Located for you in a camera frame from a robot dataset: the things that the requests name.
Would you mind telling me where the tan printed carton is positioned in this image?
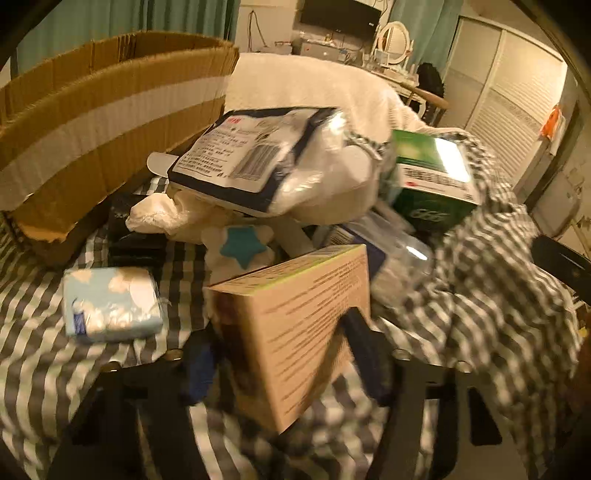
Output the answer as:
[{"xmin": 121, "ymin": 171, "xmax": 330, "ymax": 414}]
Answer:
[{"xmin": 205, "ymin": 244, "xmax": 372, "ymax": 435}]

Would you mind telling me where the black television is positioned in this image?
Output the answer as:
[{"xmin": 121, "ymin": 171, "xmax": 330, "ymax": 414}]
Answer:
[{"xmin": 299, "ymin": 0, "xmax": 383, "ymax": 40}]

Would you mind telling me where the grey cabinet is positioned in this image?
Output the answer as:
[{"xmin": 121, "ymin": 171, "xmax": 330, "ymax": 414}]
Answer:
[{"xmin": 291, "ymin": 37, "xmax": 370, "ymax": 66}]

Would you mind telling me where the clear plastic container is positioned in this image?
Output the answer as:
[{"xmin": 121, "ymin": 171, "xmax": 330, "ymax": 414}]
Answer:
[{"xmin": 369, "ymin": 228, "xmax": 435, "ymax": 306}]

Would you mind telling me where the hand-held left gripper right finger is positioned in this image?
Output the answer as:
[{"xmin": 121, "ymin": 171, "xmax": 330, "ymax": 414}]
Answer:
[{"xmin": 343, "ymin": 308, "xmax": 504, "ymax": 480}]

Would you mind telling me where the checked blanket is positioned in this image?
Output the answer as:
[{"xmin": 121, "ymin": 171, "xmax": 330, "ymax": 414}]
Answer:
[{"xmin": 0, "ymin": 134, "xmax": 587, "ymax": 480}]

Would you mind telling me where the white crumpled plastic bag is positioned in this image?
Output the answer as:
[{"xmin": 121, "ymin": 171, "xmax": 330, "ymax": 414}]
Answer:
[{"xmin": 127, "ymin": 191, "xmax": 222, "ymax": 245}]

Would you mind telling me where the white louvred wardrobe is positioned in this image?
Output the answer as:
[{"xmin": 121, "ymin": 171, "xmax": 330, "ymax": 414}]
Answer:
[{"xmin": 445, "ymin": 14, "xmax": 570, "ymax": 185}]

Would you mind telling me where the green medicine box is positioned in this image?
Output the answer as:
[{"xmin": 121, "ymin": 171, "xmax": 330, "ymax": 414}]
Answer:
[{"xmin": 390, "ymin": 129, "xmax": 483, "ymax": 232}]

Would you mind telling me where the white oval mirror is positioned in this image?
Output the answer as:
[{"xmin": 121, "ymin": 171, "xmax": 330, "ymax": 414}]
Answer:
[{"xmin": 376, "ymin": 21, "xmax": 413, "ymax": 66}]

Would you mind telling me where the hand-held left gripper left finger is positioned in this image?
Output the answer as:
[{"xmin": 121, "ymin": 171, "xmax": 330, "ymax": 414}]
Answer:
[{"xmin": 46, "ymin": 336, "xmax": 219, "ymax": 480}]

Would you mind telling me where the wooden chair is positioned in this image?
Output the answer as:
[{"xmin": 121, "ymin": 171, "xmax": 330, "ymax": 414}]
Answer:
[{"xmin": 397, "ymin": 80, "xmax": 450, "ymax": 125}]

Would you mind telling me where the teal curtain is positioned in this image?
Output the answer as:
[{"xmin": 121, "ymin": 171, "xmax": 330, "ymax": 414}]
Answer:
[
  {"xmin": 16, "ymin": 0, "xmax": 241, "ymax": 75},
  {"xmin": 392, "ymin": 0, "xmax": 465, "ymax": 80}
]

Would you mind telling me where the white printed plastic package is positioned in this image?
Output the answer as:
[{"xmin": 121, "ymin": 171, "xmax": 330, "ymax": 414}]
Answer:
[{"xmin": 167, "ymin": 107, "xmax": 393, "ymax": 227}]

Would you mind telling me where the black plastic bag roll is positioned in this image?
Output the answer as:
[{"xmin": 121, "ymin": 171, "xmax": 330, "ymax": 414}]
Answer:
[{"xmin": 108, "ymin": 194, "xmax": 168, "ymax": 265}]

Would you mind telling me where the light blue tissue pack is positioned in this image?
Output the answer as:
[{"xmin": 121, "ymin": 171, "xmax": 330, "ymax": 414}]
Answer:
[{"xmin": 62, "ymin": 267, "xmax": 164, "ymax": 342}]

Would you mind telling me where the white plush with blue star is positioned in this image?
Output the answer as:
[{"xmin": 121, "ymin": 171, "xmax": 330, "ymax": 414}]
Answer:
[{"xmin": 203, "ymin": 225, "xmax": 278, "ymax": 283}]

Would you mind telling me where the white paper card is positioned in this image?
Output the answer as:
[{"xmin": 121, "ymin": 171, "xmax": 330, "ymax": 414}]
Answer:
[{"xmin": 148, "ymin": 151, "xmax": 180, "ymax": 177}]

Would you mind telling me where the white quilted bedspread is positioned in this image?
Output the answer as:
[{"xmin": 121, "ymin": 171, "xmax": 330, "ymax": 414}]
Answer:
[{"xmin": 224, "ymin": 52, "xmax": 444, "ymax": 139}]

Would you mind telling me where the orange hanging tag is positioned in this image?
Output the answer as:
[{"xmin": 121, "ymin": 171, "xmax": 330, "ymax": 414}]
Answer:
[{"xmin": 540, "ymin": 105, "xmax": 567, "ymax": 140}]

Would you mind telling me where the taped cardboard box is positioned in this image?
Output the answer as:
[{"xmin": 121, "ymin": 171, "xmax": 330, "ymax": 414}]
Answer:
[{"xmin": 0, "ymin": 31, "xmax": 241, "ymax": 268}]

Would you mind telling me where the white dressing table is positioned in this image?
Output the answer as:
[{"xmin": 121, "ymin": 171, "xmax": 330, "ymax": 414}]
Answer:
[{"xmin": 367, "ymin": 62, "xmax": 419, "ymax": 95}]

